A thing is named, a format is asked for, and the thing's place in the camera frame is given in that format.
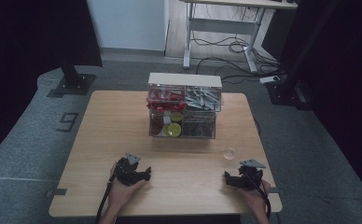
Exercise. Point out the pile of grey packets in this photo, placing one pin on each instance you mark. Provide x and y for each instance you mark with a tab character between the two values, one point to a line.
202	99

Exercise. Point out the pile of red packets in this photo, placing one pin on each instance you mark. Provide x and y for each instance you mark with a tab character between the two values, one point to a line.
165	100

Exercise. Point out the person's left hand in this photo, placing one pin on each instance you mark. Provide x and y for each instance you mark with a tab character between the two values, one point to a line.
120	194

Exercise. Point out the yellow-green capsule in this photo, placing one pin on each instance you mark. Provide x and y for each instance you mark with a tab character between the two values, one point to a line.
173	129
176	116

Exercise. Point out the clear drawer organizer white top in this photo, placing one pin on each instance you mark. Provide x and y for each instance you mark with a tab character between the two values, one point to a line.
185	80

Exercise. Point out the black stand with base plate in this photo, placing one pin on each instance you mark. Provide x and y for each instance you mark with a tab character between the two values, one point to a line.
73	82

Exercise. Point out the white power strip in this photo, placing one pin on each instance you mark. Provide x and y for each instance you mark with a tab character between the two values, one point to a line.
269	79

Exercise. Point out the black metal frame stand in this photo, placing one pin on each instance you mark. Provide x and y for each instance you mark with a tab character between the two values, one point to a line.
289	84

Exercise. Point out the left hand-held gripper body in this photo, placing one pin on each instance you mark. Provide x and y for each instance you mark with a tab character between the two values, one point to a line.
127	172

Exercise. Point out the white capsule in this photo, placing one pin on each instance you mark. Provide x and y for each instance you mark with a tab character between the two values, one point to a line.
167	120

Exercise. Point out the dark red capsule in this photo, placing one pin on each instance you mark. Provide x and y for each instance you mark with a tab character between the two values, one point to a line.
156	123

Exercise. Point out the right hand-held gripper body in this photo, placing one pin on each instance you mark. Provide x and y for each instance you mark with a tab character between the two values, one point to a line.
249	178

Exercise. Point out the white panel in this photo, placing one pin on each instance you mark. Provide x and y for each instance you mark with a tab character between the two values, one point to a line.
129	25

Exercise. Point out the pile of brown packets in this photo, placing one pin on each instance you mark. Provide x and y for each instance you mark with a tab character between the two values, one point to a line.
198	127

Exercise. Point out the person's right hand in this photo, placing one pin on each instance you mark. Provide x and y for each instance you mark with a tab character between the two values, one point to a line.
257	197

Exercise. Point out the black curtain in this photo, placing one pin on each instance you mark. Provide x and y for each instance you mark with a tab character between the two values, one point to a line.
30	46

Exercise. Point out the white metal-legged desk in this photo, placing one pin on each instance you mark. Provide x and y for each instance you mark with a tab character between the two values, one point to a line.
222	26

